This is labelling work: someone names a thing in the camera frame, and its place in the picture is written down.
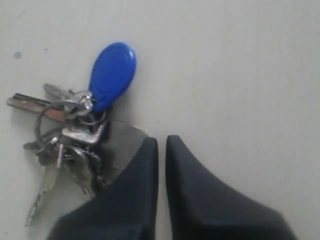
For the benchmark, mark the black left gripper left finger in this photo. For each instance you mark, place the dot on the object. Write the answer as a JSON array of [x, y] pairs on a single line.
[[126, 210]]

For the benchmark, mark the key bunch with blue tag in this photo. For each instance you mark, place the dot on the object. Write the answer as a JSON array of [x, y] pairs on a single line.
[[74, 132]]

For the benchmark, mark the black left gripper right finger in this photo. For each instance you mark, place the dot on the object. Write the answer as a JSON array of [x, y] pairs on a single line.
[[202, 207]]

